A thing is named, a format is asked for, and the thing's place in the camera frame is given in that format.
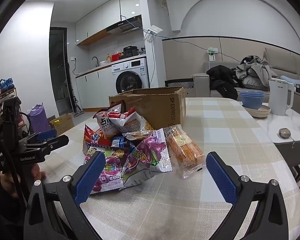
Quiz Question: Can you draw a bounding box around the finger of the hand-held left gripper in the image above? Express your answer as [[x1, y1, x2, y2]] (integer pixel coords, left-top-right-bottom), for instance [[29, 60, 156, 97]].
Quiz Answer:
[[27, 129, 57, 143], [41, 134, 70, 155]]

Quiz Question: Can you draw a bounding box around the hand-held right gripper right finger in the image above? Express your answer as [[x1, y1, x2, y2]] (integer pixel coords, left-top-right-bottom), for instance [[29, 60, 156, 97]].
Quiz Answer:
[[205, 151, 289, 240]]

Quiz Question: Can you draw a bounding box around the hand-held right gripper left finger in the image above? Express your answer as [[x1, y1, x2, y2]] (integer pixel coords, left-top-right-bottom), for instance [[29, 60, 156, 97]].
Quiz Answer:
[[24, 151, 107, 240]]

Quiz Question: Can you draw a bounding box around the purple snack packet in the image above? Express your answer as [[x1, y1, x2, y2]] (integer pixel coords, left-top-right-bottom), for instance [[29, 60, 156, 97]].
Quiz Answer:
[[121, 128, 173, 184], [86, 147, 130, 195]]

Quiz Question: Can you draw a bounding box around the red cookie packet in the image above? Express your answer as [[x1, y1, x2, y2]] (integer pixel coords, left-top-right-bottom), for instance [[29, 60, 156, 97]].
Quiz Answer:
[[82, 123, 113, 155]]

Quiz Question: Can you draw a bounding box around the clear orange bread packet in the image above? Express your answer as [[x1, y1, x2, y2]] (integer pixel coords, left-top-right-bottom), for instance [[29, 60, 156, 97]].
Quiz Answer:
[[163, 124, 206, 179]]

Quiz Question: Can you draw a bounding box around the blue snack packet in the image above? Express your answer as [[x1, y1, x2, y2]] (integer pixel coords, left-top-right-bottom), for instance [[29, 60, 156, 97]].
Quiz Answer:
[[111, 135, 131, 148]]

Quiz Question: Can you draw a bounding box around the red white noodle snack packet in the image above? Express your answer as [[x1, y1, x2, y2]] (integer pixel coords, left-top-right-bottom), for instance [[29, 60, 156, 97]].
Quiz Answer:
[[94, 104, 123, 140], [108, 106, 148, 133]]

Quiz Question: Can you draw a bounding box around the clear cracker packet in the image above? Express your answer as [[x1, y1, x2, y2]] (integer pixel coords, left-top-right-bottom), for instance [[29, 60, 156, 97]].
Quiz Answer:
[[122, 129, 155, 141]]

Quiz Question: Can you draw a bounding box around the brown cardboard box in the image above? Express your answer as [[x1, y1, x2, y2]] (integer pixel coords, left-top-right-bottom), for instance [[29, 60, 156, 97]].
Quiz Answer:
[[109, 87, 187, 130]]

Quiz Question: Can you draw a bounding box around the person's left forearm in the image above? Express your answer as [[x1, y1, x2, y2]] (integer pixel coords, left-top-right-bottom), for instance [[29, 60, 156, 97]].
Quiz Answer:
[[0, 170, 28, 240]]

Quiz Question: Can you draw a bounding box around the person's left hand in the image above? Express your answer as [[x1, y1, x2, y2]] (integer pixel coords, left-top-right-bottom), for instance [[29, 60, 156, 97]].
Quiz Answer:
[[0, 163, 47, 198]]

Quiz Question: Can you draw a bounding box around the purple plastic bag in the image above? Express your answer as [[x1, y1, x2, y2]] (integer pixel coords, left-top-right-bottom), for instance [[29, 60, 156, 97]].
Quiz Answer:
[[27, 102, 52, 134]]

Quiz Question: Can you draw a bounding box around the small yellow-print cardboard box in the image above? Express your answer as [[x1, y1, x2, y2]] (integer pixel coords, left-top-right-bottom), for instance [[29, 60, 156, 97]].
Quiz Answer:
[[49, 113, 75, 134]]

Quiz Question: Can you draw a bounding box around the upright vacuum cleaner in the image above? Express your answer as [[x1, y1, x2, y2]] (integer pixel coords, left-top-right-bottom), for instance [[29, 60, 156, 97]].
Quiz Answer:
[[67, 61, 85, 118]]

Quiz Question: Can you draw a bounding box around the wooden shoe rack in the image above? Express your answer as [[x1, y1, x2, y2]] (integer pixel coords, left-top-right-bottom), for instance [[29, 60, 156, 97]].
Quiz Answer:
[[0, 87, 22, 160]]

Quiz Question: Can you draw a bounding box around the white base kitchen cabinet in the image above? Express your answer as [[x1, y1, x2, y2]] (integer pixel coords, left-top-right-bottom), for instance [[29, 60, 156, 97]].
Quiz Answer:
[[75, 66, 115, 111]]

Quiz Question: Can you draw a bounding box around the dark door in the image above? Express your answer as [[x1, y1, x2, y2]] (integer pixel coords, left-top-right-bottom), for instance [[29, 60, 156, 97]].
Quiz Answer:
[[49, 27, 74, 115]]

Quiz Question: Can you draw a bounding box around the beige plate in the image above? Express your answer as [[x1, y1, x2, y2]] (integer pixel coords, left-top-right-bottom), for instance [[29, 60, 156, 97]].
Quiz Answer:
[[242, 104, 272, 119]]

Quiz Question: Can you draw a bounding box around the metal tea strainer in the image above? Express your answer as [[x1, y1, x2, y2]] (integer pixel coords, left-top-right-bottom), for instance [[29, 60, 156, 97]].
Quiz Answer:
[[278, 128, 295, 147]]

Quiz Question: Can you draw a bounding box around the grey sofa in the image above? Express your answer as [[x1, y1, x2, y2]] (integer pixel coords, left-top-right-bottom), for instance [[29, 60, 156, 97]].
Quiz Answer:
[[192, 47, 300, 118]]

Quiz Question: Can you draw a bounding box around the black jacket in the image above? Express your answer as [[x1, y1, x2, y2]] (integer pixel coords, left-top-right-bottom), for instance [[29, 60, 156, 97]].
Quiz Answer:
[[206, 65, 241, 101]]

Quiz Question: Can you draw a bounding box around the white electric kettle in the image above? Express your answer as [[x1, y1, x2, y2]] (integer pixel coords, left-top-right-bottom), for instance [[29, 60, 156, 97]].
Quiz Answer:
[[268, 77, 295, 117]]

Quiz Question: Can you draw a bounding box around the patterned cushion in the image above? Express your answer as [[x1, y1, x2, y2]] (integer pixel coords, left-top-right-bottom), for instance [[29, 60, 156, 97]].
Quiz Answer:
[[164, 79, 195, 90]]

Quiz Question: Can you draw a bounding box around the white washing machine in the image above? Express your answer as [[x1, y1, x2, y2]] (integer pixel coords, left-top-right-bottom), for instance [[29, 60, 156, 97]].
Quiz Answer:
[[112, 57, 150, 96]]

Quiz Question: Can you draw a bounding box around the grey jacket pile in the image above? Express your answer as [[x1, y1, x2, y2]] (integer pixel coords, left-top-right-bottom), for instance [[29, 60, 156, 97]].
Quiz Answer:
[[235, 55, 278, 90]]

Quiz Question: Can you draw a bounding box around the black pressure cooker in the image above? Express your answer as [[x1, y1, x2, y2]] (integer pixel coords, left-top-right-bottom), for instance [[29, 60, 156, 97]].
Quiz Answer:
[[122, 45, 140, 58]]

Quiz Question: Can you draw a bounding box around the light blue pillow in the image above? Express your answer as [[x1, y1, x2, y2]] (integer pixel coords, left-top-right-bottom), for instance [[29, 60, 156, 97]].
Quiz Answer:
[[280, 75, 300, 87]]

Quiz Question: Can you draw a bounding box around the steel range hood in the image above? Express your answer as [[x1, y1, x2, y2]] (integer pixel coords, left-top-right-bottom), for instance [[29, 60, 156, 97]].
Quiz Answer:
[[106, 15, 143, 36]]

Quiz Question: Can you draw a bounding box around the white upper kitchen cabinet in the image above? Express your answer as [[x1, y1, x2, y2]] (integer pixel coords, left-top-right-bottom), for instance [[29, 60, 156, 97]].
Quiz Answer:
[[75, 0, 142, 47]]

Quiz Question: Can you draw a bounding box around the white router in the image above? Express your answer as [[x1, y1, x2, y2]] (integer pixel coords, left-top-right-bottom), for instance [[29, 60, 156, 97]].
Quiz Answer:
[[143, 25, 163, 43]]

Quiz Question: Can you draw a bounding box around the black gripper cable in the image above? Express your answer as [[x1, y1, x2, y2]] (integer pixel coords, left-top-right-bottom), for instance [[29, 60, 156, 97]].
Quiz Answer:
[[0, 125, 25, 200]]

